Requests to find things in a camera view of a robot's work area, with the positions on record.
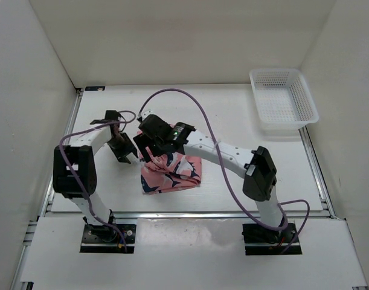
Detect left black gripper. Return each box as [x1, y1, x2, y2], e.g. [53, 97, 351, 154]
[106, 132, 138, 164]

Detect pink shark print shorts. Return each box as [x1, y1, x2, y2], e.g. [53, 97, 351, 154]
[138, 152, 202, 195]

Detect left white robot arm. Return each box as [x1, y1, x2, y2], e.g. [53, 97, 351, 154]
[53, 110, 138, 245]

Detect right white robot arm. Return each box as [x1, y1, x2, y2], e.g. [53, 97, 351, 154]
[133, 114, 287, 244]

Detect white plastic basket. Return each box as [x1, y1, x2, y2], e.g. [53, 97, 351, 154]
[249, 68, 319, 134]

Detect left aluminium rail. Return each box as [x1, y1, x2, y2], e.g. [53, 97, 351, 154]
[10, 88, 85, 289]

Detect aluminium rail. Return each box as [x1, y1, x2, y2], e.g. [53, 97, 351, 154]
[299, 126, 337, 219]
[10, 88, 85, 289]
[43, 210, 330, 219]

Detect front aluminium rail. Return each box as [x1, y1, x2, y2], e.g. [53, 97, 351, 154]
[43, 210, 330, 219]

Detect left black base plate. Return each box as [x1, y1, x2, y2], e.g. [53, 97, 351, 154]
[80, 222, 136, 254]

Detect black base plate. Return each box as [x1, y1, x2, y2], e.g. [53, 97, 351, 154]
[80, 222, 136, 254]
[242, 222, 302, 256]

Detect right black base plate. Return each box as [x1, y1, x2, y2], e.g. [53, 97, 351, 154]
[242, 222, 302, 256]

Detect right aluminium rail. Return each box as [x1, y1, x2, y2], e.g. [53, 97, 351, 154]
[299, 126, 337, 219]

